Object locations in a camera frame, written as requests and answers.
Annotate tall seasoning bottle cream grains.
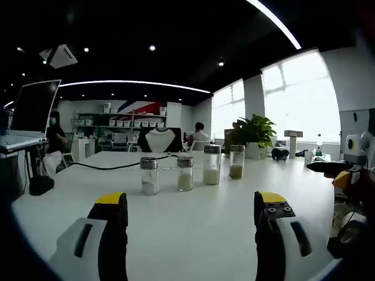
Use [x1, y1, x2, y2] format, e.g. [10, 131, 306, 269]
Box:
[203, 144, 221, 186]

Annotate storage shelf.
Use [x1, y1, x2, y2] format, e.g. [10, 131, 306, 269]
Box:
[73, 108, 168, 140]

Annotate open laptop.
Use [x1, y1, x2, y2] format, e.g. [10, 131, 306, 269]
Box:
[0, 78, 62, 152]

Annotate ceiling strip light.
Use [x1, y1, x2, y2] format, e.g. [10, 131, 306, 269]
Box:
[58, 79, 212, 95]
[245, 0, 302, 50]

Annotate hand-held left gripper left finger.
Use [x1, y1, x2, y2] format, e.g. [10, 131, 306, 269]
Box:
[48, 192, 129, 281]

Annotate row of white storage boxes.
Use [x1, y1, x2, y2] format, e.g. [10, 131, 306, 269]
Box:
[110, 118, 166, 128]

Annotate short seasoning bottle white powder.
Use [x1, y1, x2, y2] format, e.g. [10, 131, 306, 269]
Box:
[139, 157, 159, 196]

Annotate ceiling air conditioner unit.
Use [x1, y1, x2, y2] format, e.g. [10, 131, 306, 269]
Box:
[39, 43, 79, 70]

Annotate short seasoning bottle cream grains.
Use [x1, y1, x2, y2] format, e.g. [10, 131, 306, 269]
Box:
[176, 156, 195, 192]

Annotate black office chair with shirt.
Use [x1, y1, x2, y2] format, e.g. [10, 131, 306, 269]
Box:
[137, 127, 183, 153]

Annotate black cable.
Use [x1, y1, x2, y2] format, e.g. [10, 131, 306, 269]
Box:
[66, 152, 179, 171]

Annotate white tape roll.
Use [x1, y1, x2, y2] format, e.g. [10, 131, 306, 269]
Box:
[330, 210, 369, 260]

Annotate white box stand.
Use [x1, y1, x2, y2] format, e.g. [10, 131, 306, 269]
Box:
[283, 129, 304, 160]

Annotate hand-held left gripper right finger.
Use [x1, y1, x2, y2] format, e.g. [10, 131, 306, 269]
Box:
[253, 190, 342, 281]

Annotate potted green plant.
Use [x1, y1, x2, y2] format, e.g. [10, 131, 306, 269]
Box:
[231, 113, 278, 160]

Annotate tall seasoning bottle tan powder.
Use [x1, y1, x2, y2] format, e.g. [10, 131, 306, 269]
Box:
[229, 144, 246, 180]

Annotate black object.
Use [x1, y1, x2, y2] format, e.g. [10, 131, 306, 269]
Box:
[271, 148, 291, 162]

